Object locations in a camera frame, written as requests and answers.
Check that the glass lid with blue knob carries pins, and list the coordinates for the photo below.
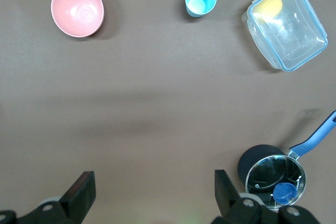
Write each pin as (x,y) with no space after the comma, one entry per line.
(273,174)

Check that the clear plastic food container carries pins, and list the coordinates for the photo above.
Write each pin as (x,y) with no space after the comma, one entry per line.
(291,35)

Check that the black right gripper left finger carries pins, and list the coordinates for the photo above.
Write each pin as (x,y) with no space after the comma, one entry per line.
(76,197)

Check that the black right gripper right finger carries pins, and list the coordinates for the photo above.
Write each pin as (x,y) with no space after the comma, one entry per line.
(228,203)

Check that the pink bowl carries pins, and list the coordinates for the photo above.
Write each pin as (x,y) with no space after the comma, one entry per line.
(77,9)

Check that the round yellow food piece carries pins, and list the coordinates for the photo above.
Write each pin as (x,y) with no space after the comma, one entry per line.
(270,7)

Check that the brown table cover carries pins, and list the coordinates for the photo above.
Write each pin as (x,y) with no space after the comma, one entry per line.
(157,103)

